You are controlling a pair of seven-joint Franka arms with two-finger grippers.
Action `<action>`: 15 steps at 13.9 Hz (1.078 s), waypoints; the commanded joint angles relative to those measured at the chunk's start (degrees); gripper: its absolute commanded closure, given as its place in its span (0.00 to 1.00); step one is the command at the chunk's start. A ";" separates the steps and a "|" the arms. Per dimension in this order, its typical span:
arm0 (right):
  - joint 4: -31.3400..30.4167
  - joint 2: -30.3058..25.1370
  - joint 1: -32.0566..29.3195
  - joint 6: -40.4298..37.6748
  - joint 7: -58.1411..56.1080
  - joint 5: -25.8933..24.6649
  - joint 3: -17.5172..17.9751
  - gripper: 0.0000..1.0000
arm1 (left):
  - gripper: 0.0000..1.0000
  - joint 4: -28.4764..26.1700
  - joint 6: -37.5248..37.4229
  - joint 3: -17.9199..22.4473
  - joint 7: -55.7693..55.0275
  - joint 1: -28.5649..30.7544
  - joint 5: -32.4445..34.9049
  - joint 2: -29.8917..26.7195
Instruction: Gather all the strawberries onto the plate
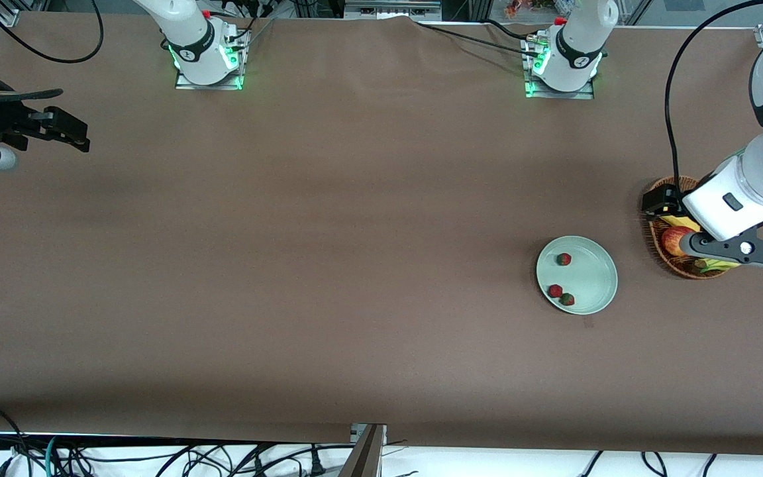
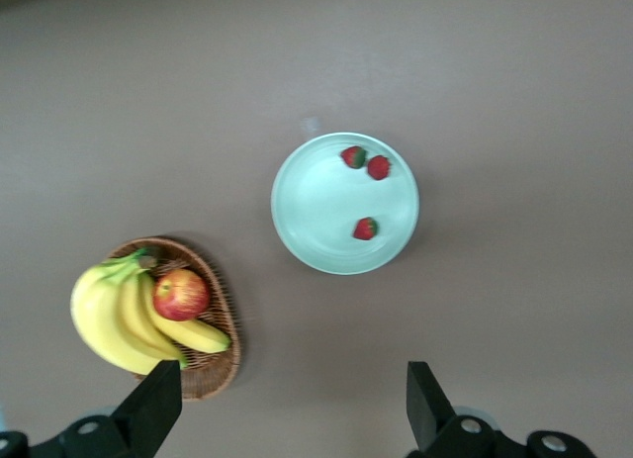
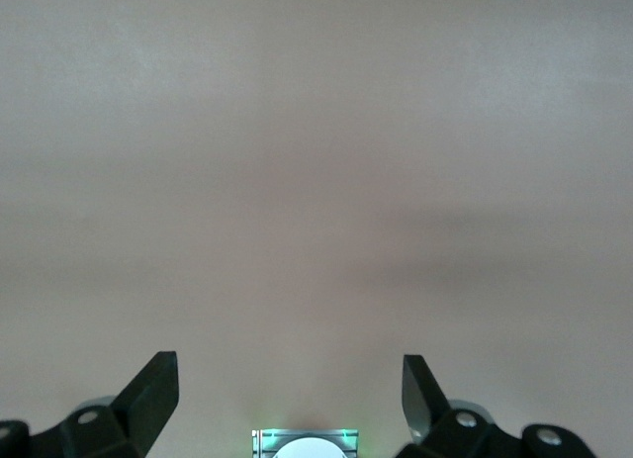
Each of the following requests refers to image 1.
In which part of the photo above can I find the pale green round plate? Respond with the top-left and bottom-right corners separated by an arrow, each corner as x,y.
536,236 -> 619,315

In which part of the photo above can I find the yellow banana bunch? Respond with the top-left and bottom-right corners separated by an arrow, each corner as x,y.
658,212 -> 741,274

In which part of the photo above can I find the red yellow apple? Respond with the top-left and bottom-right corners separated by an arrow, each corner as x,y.
661,226 -> 697,258

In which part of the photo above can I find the brown wicker basket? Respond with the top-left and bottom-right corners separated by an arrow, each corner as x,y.
645,175 -> 730,280

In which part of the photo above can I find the brown table cover sheet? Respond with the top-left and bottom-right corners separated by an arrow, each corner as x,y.
0,10 -> 763,458

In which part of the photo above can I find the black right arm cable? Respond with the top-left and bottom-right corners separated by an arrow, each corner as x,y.
0,0 -> 104,101

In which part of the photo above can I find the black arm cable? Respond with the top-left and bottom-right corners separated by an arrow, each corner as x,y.
0,0 -> 104,101
664,0 -> 763,193

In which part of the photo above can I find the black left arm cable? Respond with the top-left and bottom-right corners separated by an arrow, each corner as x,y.
664,0 -> 763,193

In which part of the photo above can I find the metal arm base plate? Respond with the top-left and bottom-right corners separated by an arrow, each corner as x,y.
524,36 -> 595,100
175,65 -> 244,91

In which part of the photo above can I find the black base power cable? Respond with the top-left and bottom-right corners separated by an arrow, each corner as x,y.
413,22 -> 536,56
482,19 -> 540,42

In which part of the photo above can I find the teal floor cable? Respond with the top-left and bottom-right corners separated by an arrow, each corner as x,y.
42,435 -> 61,477

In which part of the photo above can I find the grey metal rail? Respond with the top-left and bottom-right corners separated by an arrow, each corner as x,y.
344,0 -> 443,21

